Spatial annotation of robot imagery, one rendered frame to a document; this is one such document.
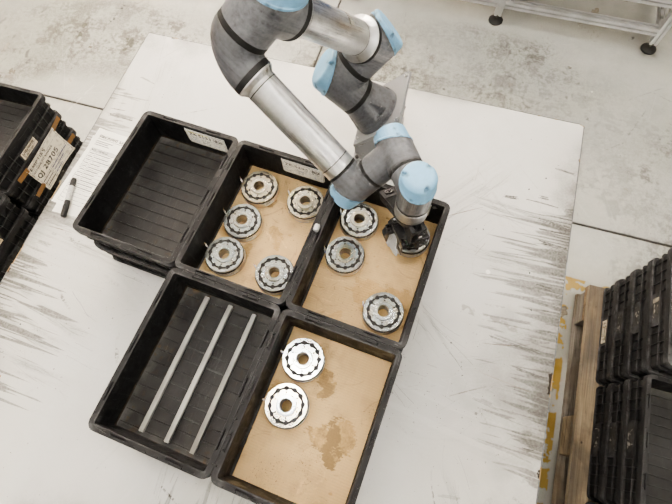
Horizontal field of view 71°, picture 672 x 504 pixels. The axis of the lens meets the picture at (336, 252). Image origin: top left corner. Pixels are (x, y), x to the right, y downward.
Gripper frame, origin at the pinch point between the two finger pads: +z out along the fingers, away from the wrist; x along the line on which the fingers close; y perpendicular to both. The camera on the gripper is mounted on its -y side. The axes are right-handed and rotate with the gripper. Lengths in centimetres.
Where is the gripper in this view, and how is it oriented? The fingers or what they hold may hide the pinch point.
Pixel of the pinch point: (398, 239)
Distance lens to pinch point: 125.8
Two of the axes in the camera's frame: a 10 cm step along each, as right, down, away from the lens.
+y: 3.3, 8.7, -3.6
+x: 9.4, -3.2, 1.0
